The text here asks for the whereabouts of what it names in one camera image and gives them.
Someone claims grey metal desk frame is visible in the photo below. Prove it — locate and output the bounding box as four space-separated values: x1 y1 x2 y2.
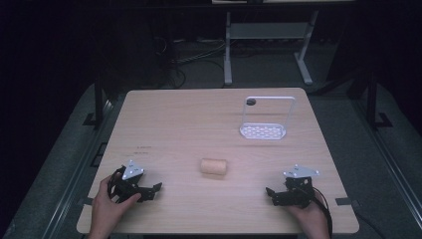
223 9 320 87

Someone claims white perforated rack with handle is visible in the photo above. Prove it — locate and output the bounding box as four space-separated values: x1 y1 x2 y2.
239 96 297 141

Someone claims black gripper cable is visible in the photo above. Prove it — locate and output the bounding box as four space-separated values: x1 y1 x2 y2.
310 185 333 239

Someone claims black metal stand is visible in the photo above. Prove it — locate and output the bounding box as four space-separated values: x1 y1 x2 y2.
364 71 394 129
82 74 107 127

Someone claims person's right hand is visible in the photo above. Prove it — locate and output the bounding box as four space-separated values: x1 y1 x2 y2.
284 192 329 230

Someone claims bundle of floor cables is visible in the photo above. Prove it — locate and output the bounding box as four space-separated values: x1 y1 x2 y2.
152 36 227 90

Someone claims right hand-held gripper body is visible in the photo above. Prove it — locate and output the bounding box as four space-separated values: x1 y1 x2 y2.
280 163 321 209

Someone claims person's left hand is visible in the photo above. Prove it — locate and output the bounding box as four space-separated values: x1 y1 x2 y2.
91 174 142 233

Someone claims beige bread roll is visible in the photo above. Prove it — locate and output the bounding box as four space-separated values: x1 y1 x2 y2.
199 157 229 176

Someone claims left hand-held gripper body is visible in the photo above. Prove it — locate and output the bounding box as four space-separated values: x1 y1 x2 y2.
107 159 147 204

